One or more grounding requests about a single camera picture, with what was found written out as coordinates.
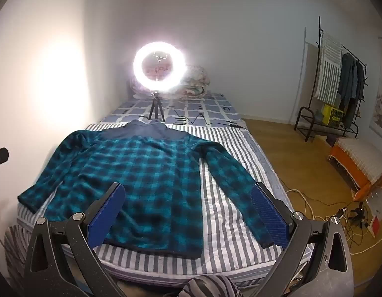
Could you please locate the green white striped towel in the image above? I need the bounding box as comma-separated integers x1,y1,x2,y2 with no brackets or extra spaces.
313,32,343,106

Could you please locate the grey hanging jacket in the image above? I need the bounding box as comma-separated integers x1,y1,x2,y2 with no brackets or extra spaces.
336,54,359,109

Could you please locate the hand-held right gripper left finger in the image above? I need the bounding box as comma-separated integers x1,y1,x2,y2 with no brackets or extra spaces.
23,182,126,297

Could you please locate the dark hanging garment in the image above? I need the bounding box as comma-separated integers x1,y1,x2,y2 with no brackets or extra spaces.
346,59,367,127

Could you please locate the white ring light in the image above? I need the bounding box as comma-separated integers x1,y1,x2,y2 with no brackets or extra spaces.
133,40,188,93

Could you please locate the blue checked bed sheet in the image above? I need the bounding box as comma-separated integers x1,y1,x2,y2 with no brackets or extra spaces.
96,91,249,130

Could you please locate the black metal clothes rack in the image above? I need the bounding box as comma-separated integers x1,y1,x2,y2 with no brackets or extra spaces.
295,15,369,143

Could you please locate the person's grey striped clothing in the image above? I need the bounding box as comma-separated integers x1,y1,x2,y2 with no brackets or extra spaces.
180,275,241,297

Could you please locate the wall poster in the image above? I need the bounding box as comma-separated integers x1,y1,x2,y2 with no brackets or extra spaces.
369,83,382,130

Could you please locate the black ring light cable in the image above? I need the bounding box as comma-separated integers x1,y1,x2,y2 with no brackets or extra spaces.
140,108,249,130

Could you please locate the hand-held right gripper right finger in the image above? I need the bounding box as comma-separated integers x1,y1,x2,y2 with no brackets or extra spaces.
251,181,355,297

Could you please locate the folded floral quilt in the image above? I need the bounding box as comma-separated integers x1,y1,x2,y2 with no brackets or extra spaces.
129,65,212,101

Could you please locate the yellow plastic crate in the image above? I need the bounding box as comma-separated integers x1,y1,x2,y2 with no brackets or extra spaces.
321,103,345,127

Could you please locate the white floor cable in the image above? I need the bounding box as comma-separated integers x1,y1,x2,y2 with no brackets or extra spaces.
278,178,365,254

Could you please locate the orange bench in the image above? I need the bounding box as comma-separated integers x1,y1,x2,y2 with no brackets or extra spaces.
329,145,373,197

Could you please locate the white flat panel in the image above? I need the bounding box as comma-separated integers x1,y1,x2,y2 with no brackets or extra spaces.
366,189,382,239

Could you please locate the teal plaid fleece shirt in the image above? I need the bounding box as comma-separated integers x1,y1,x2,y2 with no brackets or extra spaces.
17,119,273,260

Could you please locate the black floor tripod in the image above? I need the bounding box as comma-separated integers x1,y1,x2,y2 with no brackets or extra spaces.
347,201,371,225

